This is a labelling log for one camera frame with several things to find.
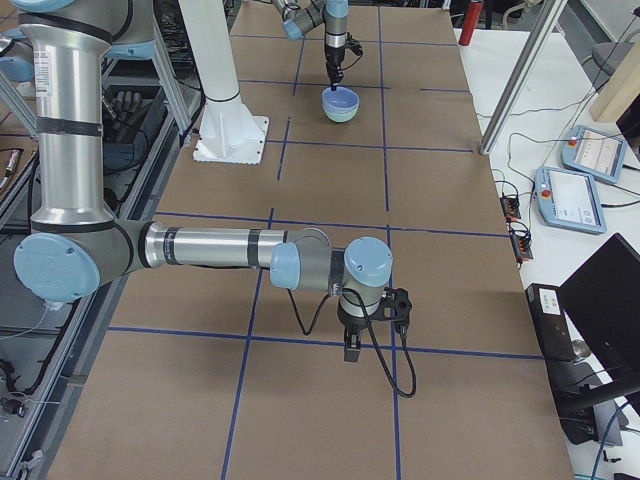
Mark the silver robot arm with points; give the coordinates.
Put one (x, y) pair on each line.
(70, 40)
(297, 21)

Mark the black monitor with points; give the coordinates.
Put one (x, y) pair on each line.
(601, 299)

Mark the near teach pendant tablet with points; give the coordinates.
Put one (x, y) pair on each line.
(569, 200)

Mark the aluminium frame post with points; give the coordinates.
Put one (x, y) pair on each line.
(536, 40)

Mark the teach pendant tablet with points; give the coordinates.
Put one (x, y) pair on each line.
(569, 200)
(594, 152)

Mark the orange connector block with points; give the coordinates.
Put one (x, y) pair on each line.
(521, 239)
(509, 200)

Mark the green bowl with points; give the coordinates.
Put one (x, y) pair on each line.
(341, 117)

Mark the near orange connector block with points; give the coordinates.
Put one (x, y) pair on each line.
(521, 239)

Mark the far teach pendant tablet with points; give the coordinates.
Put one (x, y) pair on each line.
(594, 152)

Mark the far orange connector block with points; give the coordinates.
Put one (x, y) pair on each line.
(509, 200)

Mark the blue bowl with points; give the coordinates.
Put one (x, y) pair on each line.
(339, 100)

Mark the black desktop computer box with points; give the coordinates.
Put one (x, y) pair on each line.
(549, 319)

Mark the aluminium side rail frame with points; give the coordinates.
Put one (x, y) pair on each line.
(47, 350)

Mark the red cylinder bottle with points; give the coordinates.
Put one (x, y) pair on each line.
(471, 19)

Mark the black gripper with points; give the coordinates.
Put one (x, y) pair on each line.
(332, 54)
(350, 323)

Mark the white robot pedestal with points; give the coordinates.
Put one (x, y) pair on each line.
(228, 131)

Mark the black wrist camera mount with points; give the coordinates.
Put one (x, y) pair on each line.
(354, 45)
(395, 306)

